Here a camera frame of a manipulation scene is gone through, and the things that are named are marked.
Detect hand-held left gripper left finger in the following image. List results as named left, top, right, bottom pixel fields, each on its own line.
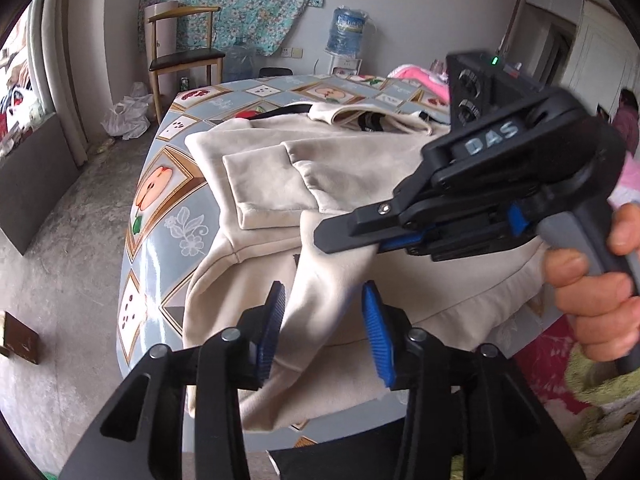
left=59, top=281, right=287, bottom=480

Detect red floral fabric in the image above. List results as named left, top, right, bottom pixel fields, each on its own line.
left=515, top=320, right=601, bottom=413

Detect person's right hand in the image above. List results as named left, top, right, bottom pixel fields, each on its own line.
left=545, top=204, right=640, bottom=363

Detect dark grey cabinet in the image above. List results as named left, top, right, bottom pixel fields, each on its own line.
left=0, top=112, right=83, bottom=256

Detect cream zip jacket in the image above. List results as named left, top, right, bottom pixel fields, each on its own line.
left=182, top=101, right=551, bottom=433

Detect clear water jug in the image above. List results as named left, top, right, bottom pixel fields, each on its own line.
left=222, top=37, right=258, bottom=83

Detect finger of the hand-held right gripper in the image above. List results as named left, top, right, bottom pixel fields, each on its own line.
left=380, top=205, right=543, bottom=262
left=314, top=115, right=541, bottom=255

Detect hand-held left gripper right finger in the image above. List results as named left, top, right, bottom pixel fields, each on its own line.
left=361, top=280, right=586, bottom=480

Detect table with patterned tablecloth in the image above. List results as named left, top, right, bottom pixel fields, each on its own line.
left=116, top=74, right=566, bottom=453

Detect white plastic bag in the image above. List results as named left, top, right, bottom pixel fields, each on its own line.
left=101, top=82, right=153, bottom=140

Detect wooden chair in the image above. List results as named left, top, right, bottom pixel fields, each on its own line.
left=144, top=4, right=224, bottom=126

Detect white wardrobe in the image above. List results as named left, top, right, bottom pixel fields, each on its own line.
left=565, top=0, right=636, bottom=106

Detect fuzzy green white garment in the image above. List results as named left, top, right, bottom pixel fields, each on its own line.
left=565, top=345, right=640, bottom=480

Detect small brown box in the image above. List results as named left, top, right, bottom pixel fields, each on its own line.
left=0, top=310, right=41, bottom=365

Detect white water dispenser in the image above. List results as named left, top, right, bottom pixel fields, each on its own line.
left=327, top=55, right=363, bottom=77

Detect pink printed blanket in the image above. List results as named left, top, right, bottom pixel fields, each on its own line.
left=387, top=61, right=640, bottom=208

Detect grey curtain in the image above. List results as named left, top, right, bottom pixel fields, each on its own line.
left=27, top=0, right=116, bottom=166

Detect blue water bottle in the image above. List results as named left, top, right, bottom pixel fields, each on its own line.
left=326, top=6, right=368, bottom=58

